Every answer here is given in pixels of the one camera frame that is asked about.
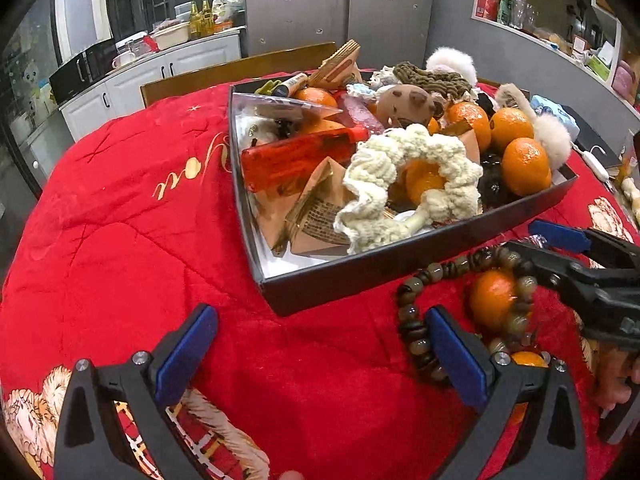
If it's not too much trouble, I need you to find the clear plastic packet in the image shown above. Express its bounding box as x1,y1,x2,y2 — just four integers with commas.
239,94,341,123

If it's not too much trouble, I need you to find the white black plush hair clip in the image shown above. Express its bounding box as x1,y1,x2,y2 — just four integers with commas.
240,116,281,148

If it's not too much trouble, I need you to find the pink container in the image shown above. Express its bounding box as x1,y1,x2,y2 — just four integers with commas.
611,60,638,101

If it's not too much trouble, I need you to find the brown bead bracelet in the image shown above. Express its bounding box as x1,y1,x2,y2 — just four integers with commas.
396,246,553,386

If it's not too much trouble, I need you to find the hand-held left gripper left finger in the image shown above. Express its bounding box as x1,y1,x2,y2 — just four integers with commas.
54,304,219,480

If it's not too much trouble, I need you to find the clear bag of yellow food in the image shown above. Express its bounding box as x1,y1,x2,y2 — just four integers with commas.
620,175,640,226

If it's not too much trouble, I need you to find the blue tissue pack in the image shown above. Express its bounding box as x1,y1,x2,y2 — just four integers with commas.
530,95,581,141

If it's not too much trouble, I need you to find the beige fluffy hair clip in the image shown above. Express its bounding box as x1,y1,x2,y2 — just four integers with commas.
495,83,572,171

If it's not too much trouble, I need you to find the blue white knitted scrunchie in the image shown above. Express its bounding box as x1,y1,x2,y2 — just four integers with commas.
346,82,381,106

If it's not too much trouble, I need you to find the black lace scrunchie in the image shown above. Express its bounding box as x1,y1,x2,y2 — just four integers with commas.
472,92,496,118

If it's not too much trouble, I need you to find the wooden comb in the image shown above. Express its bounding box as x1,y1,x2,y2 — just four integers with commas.
307,39,362,90

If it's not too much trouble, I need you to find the black microwave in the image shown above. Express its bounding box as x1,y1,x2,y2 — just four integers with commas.
48,37,121,106

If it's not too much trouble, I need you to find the silver double-door refrigerator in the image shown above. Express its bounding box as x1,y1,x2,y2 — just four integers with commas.
242,0,437,71

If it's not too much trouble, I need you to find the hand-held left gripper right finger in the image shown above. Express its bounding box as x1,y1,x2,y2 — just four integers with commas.
424,306,587,480

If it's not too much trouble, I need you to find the cream knitted scrunchie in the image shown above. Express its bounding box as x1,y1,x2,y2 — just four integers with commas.
332,124,483,255

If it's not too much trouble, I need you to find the pink transparent comb case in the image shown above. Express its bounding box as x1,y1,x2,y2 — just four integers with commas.
340,94,385,135

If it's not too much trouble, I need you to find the wooden chair back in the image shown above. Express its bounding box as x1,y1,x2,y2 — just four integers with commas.
140,42,337,108

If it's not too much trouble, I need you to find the glass sliding door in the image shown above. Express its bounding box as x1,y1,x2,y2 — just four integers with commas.
0,0,66,201

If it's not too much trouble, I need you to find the person's right hand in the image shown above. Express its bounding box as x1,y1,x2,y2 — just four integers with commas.
595,347,640,411

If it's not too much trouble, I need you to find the yellow black tube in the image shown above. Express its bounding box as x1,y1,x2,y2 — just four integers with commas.
272,72,309,98

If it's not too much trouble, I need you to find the white charger with cable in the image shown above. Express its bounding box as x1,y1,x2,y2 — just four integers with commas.
570,142,613,181

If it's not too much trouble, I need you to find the red transparent bottle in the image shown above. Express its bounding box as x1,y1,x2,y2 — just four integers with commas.
241,126,371,194

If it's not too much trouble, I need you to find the black hair claw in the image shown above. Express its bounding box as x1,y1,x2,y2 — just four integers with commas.
475,152,516,211

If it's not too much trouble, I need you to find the plastic drink cup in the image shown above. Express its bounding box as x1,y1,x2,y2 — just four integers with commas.
617,130,640,186

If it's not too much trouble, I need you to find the white wall shelf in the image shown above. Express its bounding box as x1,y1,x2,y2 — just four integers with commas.
470,0,640,106

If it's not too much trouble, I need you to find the brown plush toy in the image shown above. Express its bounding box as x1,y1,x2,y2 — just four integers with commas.
375,84,437,128

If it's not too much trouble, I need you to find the white kitchen cabinet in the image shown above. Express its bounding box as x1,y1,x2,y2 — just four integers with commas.
59,30,243,141

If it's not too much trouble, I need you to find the green tissue box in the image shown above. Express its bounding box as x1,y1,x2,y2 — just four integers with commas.
586,55,612,81

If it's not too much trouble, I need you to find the black rectangular tray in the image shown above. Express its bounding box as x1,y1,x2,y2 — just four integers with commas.
227,67,579,317

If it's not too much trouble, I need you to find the white fluffy pompom scrunchie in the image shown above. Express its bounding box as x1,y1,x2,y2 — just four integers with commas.
425,46,478,86

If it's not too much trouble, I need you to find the white plastic basin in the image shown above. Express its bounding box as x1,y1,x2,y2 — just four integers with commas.
151,22,191,51

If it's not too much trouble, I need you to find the brown knitted scrunchie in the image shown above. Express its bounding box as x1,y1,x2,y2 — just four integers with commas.
392,61,473,103

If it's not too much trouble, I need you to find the white plastic bag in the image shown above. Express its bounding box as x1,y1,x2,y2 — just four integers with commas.
211,0,247,26

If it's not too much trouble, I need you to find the black notebook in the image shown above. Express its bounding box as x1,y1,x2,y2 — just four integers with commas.
560,105,623,168

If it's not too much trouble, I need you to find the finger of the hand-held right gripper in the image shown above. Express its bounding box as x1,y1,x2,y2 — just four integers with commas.
505,241,601,306
529,220,640,271

